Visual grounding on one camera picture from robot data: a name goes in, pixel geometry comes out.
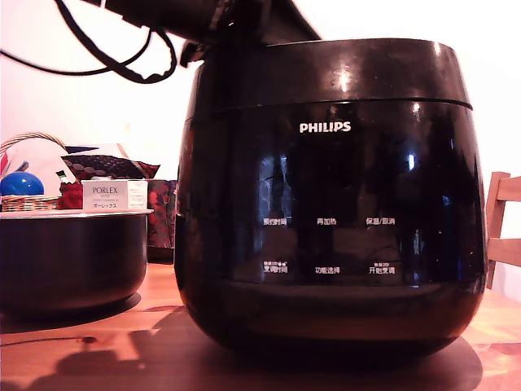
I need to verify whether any black rice cooker lid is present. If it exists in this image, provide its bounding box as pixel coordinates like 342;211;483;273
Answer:
190;37;475;117

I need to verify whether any black Philips rice cooker body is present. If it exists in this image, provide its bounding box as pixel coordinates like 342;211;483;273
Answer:
173;97;488;360

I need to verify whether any red floral black container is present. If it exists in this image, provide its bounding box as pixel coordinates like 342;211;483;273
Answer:
146;178;179;262

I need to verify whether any dark dotted patterned cushion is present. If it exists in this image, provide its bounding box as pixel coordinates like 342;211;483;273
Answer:
61;143;161;181

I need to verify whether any white Porlex box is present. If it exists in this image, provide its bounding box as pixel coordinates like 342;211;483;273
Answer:
81;179;149;212

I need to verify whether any small red pouch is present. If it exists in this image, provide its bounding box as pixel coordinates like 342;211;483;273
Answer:
59;181;85;210

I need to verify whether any black inner cooking pot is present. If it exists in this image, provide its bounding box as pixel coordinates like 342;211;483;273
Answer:
0;208;155;315

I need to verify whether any white printed cloth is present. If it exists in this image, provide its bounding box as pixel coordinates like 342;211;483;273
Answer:
0;138;78;196

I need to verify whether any woven wicker basket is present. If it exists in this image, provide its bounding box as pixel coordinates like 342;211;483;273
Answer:
0;130;68;213

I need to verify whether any light wooden chair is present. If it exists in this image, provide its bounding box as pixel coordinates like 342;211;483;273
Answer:
484;171;521;291

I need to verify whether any blue ball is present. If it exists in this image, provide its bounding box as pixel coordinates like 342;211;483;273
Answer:
0;171;46;197

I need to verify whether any black looping cable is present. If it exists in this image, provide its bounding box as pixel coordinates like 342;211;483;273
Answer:
0;25;155;77
54;0;179;86

